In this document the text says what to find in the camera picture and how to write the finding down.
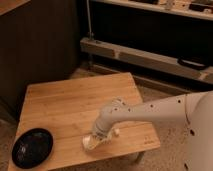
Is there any dark wooden cabinet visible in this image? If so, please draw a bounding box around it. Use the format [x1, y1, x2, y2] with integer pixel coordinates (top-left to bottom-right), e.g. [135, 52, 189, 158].
[0, 0, 80, 118]

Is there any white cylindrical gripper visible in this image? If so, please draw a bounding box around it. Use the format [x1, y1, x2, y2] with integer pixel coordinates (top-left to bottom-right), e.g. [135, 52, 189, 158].
[91, 115, 115, 144]

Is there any wooden table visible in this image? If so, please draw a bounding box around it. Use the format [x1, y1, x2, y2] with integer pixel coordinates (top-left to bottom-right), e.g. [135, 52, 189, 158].
[8, 73, 160, 171]

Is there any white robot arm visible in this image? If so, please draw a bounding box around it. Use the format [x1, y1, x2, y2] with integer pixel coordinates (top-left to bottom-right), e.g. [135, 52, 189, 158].
[92, 91, 213, 171]

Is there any long grey metal beam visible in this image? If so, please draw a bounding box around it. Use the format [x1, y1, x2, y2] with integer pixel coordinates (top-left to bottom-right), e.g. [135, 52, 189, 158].
[80, 37, 213, 84]

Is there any clear bottle with white cap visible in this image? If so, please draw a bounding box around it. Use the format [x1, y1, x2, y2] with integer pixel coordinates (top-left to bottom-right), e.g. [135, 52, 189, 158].
[82, 129, 120, 150]

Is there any black ceramic bowl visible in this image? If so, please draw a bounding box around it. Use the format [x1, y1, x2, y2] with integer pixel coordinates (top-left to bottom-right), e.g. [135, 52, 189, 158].
[12, 128, 53, 169]

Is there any black handle on beam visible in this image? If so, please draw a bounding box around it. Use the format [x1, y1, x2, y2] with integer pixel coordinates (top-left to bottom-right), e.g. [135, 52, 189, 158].
[177, 58, 213, 70]

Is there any wooden shelf with items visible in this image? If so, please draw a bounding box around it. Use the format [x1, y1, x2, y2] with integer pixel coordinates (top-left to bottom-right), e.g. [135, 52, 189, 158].
[93, 0, 213, 21]

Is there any thin metal pole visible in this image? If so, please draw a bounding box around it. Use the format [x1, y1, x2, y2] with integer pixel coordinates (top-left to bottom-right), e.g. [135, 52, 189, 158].
[86, 0, 93, 40]

